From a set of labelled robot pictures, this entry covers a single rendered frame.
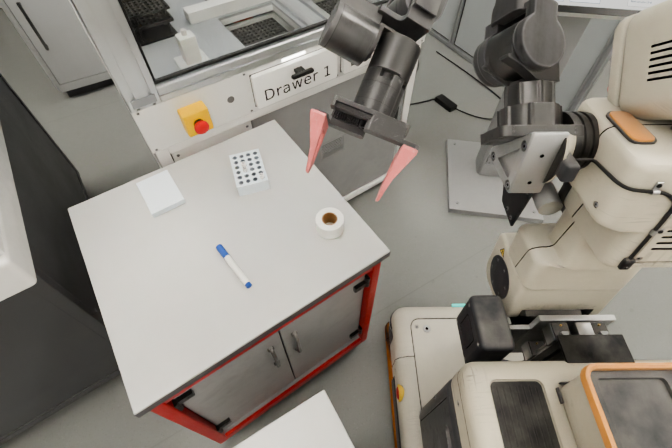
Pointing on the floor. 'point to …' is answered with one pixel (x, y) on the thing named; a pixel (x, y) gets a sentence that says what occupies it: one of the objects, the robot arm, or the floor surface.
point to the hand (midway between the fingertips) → (344, 180)
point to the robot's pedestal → (303, 428)
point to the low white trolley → (228, 284)
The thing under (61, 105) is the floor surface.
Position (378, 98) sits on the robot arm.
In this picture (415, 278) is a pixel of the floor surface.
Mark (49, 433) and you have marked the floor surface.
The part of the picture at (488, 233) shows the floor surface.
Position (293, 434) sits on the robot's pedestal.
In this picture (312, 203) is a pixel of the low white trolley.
